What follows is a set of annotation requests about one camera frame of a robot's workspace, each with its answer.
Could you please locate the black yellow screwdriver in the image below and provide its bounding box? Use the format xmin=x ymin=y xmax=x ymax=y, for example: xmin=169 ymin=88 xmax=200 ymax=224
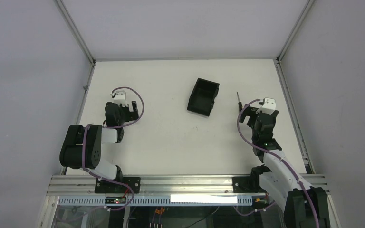
xmin=236 ymin=92 xmax=243 ymax=112

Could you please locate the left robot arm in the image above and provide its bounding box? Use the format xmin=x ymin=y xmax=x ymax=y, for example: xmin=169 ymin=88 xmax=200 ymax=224
xmin=59 ymin=101 xmax=139 ymax=182

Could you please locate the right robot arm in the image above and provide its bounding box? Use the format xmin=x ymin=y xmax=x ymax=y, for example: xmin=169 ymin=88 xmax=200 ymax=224
xmin=237 ymin=102 xmax=331 ymax=228

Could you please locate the black plastic bin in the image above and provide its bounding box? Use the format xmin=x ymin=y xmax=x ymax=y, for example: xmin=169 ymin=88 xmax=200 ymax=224
xmin=187 ymin=78 xmax=220 ymax=117

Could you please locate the small electronics board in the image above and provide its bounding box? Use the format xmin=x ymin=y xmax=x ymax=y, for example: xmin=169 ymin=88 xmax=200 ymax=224
xmin=105 ymin=197 xmax=127 ymax=205

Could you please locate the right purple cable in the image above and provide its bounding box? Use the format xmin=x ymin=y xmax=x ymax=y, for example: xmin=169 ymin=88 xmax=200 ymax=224
xmin=236 ymin=99 xmax=320 ymax=228

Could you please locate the purple cable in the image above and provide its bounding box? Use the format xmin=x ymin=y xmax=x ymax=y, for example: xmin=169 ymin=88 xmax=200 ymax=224
xmin=81 ymin=86 xmax=145 ymax=212
xmin=236 ymin=99 xmax=320 ymax=228

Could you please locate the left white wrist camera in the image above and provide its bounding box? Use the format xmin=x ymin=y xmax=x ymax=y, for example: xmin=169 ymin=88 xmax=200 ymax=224
xmin=111 ymin=90 xmax=128 ymax=107

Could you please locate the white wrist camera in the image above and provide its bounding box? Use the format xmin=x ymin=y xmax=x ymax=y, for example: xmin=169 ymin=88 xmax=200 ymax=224
xmin=111 ymin=90 xmax=128 ymax=107
xmin=256 ymin=97 xmax=276 ymax=115

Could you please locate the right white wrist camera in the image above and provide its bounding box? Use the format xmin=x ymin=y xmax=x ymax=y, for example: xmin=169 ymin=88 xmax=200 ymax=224
xmin=256 ymin=97 xmax=276 ymax=115

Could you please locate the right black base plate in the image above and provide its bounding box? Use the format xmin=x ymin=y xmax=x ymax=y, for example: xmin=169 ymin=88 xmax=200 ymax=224
xmin=232 ymin=176 xmax=262 ymax=193

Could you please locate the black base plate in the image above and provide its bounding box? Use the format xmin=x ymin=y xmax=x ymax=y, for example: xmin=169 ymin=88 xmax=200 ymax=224
xmin=94 ymin=176 xmax=141 ymax=194
xmin=232 ymin=176 xmax=262 ymax=193

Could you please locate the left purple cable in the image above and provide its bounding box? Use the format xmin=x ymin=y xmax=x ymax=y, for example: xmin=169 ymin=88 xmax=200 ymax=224
xmin=81 ymin=86 xmax=145 ymax=212

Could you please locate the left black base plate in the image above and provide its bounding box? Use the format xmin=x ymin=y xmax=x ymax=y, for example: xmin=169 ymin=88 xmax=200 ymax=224
xmin=94 ymin=176 xmax=141 ymax=194

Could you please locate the white slotted cable duct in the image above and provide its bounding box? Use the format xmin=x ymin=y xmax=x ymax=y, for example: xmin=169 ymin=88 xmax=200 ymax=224
xmin=58 ymin=194 xmax=253 ymax=207

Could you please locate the aluminium mounting rail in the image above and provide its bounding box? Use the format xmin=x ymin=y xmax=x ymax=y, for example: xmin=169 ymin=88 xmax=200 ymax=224
xmin=46 ymin=174 xmax=330 ymax=197

